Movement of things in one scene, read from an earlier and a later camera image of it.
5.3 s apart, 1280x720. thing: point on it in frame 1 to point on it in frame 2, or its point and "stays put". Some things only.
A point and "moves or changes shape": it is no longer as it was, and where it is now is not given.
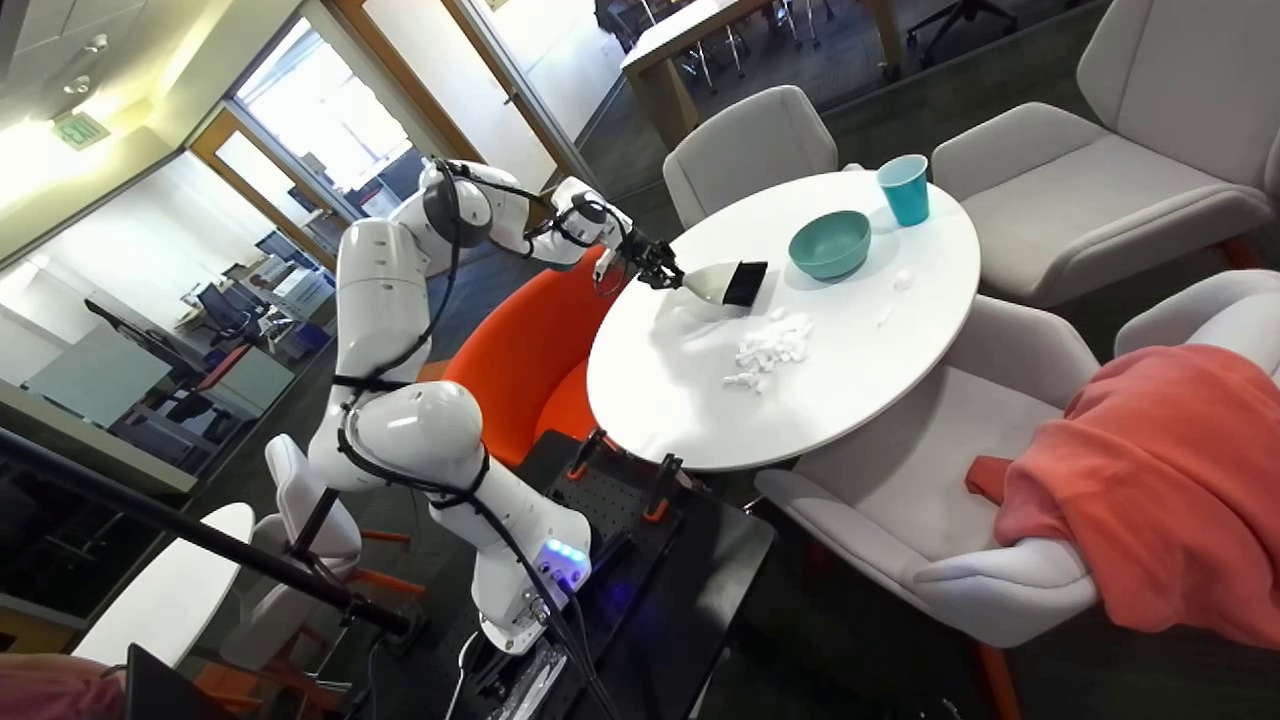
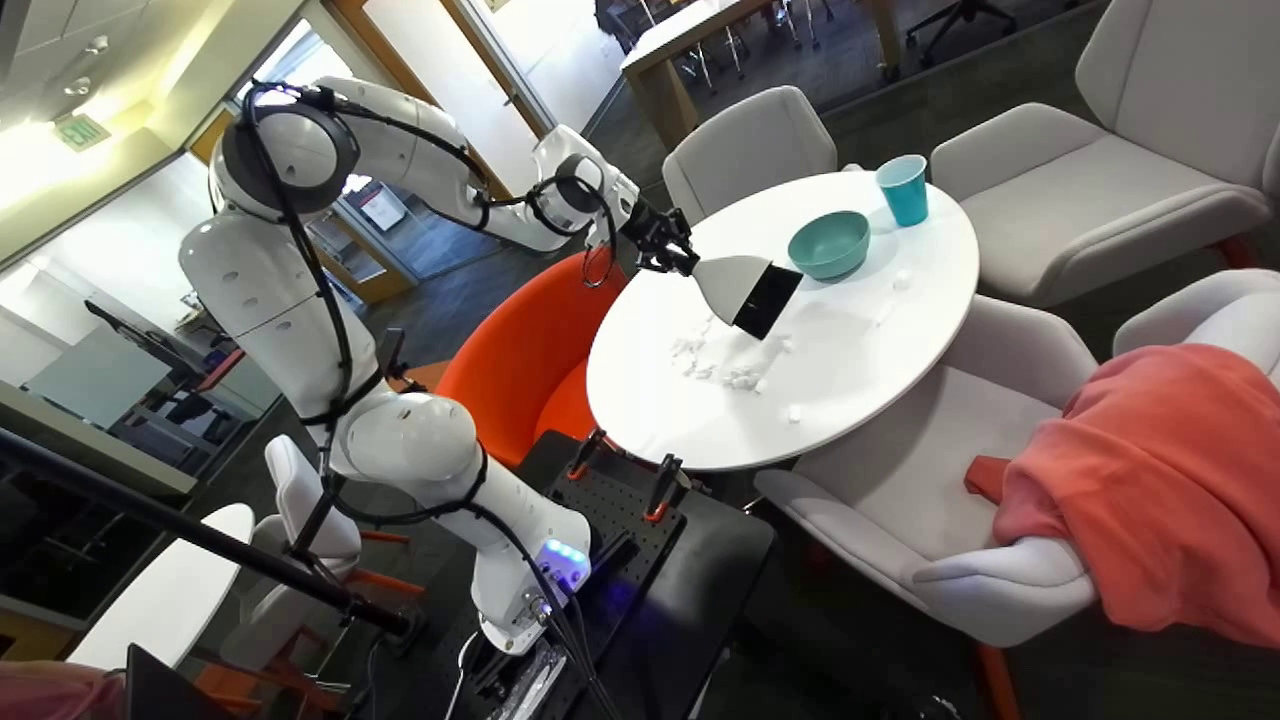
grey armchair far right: x=1228 y=309 stays put
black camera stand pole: x=295 y=575 stays put
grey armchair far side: x=764 y=141 stays put
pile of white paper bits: x=760 y=350 moves or changes shape
